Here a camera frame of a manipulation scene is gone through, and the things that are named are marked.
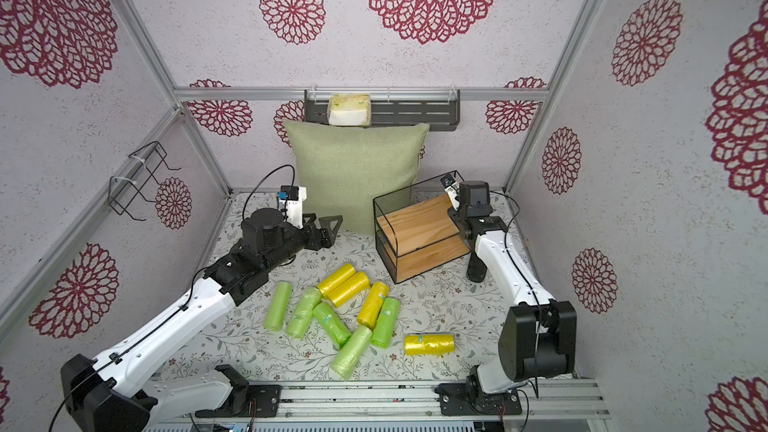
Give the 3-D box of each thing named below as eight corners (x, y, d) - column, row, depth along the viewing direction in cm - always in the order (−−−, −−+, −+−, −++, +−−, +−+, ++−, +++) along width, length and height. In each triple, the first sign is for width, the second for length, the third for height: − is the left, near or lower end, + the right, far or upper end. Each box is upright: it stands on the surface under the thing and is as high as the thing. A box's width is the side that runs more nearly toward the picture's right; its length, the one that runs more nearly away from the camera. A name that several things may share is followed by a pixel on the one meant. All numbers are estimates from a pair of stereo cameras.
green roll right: (370, 344, 85) (370, 340, 82) (384, 300, 93) (384, 295, 90) (389, 350, 84) (389, 346, 81) (401, 304, 92) (401, 300, 89)
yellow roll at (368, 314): (355, 323, 88) (353, 318, 85) (374, 284, 97) (373, 278, 93) (371, 331, 87) (371, 326, 84) (389, 290, 95) (389, 284, 92)
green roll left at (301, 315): (285, 335, 86) (281, 330, 83) (306, 290, 95) (304, 285, 92) (302, 340, 85) (299, 335, 82) (322, 295, 94) (320, 289, 91)
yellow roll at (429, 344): (404, 355, 83) (405, 350, 79) (404, 339, 85) (404, 334, 82) (453, 355, 83) (456, 350, 79) (451, 339, 85) (454, 334, 82)
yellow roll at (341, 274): (318, 290, 95) (316, 285, 92) (348, 265, 101) (347, 260, 98) (326, 299, 93) (324, 294, 90) (356, 274, 99) (356, 268, 96)
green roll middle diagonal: (338, 350, 83) (336, 345, 80) (312, 313, 90) (310, 307, 86) (353, 338, 85) (352, 333, 82) (327, 303, 92) (325, 297, 88)
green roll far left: (266, 331, 87) (263, 327, 84) (277, 286, 96) (274, 281, 94) (283, 331, 87) (280, 327, 84) (292, 286, 96) (290, 281, 94)
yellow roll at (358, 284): (336, 311, 91) (334, 306, 88) (327, 297, 94) (325, 292, 91) (372, 287, 96) (372, 282, 93) (363, 275, 99) (362, 269, 96)
